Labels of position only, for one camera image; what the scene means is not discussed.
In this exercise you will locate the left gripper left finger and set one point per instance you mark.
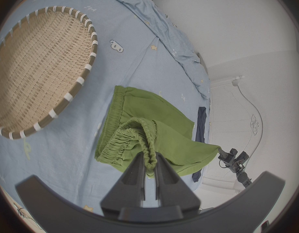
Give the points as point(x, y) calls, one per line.
point(126, 188)

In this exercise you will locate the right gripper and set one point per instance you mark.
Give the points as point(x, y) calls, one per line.
point(227, 160)

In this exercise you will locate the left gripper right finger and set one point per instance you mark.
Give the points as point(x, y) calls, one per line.
point(175, 188)

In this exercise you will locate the green shorts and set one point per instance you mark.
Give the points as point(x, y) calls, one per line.
point(151, 110)

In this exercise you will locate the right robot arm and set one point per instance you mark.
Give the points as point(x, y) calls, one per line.
point(244, 176)

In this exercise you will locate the dark blue garment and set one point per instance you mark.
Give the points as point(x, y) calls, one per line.
point(201, 125)

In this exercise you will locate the bed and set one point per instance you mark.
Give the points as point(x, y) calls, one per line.
point(115, 69)

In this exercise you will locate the round woven basket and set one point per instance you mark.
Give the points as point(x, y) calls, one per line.
point(37, 62)

